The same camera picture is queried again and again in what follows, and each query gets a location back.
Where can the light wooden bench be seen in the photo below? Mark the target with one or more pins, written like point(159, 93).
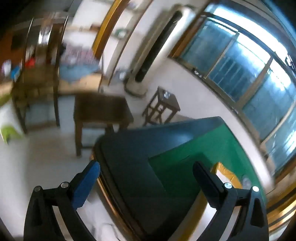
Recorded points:
point(85, 84)

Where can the small dark wooden stool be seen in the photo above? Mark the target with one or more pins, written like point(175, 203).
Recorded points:
point(170, 102)

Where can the blue patterned cloth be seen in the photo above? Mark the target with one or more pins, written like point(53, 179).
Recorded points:
point(74, 71)

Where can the large framed window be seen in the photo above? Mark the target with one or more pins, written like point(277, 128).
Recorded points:
point(231, 64)

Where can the dark wooden side table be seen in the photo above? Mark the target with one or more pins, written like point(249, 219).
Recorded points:
point(99, 109)

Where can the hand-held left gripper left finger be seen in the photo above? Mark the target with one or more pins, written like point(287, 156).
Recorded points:
point(85, 183)

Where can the clear drinking glass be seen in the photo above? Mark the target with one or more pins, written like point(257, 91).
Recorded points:
point(166, 94)

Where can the green felt mahjong table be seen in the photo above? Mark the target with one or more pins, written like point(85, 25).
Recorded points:
point(138, 162)

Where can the lime green object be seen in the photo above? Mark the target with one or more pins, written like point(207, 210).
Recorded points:
point(9, 132)

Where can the white standing air conditioner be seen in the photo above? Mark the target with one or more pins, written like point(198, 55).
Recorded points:
point(185, 23)

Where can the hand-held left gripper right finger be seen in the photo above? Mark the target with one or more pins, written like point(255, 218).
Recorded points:
point(208, 185)

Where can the wooden chair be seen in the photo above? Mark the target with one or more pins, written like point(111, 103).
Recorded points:
point(39, 76)

